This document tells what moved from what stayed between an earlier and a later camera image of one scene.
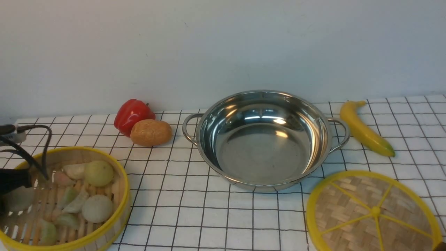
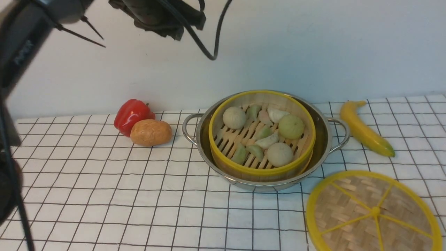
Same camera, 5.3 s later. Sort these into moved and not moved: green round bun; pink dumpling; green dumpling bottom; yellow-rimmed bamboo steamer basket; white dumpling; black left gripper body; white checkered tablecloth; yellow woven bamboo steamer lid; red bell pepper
Moved: green dumpling bottom; black left gripper body; pink dumpling; green round bun; yellow-rimmed bamboo steamer basket; white dumpling
Not moved: red bell pepper; white checkered tablecloth; yellow woven bamboo steamer lid
